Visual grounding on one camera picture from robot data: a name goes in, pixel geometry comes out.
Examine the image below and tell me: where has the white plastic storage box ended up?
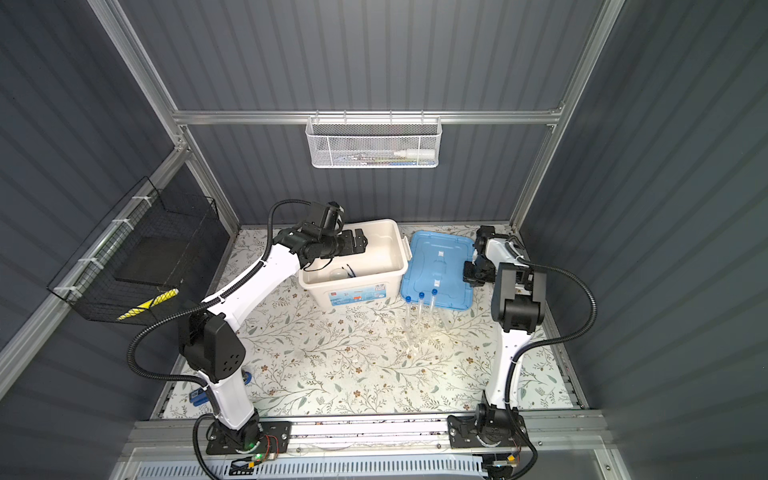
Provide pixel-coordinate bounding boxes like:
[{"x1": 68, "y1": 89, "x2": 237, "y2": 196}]
[{"x1": 298, "y1": 219, "x2": 412, "y2": 311}]

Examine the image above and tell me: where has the blue plastic box lid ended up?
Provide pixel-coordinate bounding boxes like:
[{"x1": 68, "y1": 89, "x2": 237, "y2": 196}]
[{"x1": 400, "y1": 231, "x2": 475, "y2": 311}]

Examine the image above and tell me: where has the blue capped test tube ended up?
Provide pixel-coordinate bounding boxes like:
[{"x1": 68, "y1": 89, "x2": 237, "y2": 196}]
[
  {"x1": 404, "y1": 296, "x2": 412, "y2": 330},
  {"x1": 417, "y1": 292, "x2": 426, "y2": 323},
  {"x1": 428, "y1": 288, "x2": 438, "y2": 317}
]

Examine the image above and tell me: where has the white ceramic mortar bowl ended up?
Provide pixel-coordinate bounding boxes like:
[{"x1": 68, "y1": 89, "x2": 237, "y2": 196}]
[{"x1": 329, "y1": 268, "x2": 350, "y2": 281}]

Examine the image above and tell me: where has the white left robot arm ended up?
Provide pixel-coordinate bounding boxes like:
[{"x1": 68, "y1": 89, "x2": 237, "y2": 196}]
[{"x1": 179, "y1": 199, "x2": 367, "y2": 431}]

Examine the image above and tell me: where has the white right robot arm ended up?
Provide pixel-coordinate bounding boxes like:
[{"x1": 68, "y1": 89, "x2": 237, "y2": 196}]
[{"x1": 463, "y1": 225, "x2": 547, "y2": 446}]

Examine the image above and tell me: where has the white bottle in basket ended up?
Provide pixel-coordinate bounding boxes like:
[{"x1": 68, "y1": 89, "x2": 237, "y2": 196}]
[{"x1": 393, "y1": 149, "x2": 438, "y2": 162}]

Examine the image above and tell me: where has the blue object at table edge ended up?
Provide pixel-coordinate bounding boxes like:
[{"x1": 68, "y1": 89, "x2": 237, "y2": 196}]
[{"x1": 188, "y1": 371, "x2": 252, "y2": 407}]

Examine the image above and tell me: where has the white wire mesh basket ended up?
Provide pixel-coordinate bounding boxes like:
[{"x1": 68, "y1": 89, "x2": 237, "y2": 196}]
[{"x1": 305, "y1": 116, "x2": 443, "y2": 169}]

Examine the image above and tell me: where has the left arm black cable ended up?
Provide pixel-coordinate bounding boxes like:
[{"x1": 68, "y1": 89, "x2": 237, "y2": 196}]
[{"x1": 125, "y1": 198, "x2": 313, "y2": 385}]

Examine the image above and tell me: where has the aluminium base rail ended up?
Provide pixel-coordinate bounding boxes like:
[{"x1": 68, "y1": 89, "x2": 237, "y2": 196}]
[{"x1": 122, "y1": 413, "x2": 523, "y2": 463}]

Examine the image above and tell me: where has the black wire wall basket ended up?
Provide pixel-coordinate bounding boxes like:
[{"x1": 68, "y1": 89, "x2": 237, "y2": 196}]
[{"x1": 47, "y1": 183, "x2": 229, "y2": 325}]

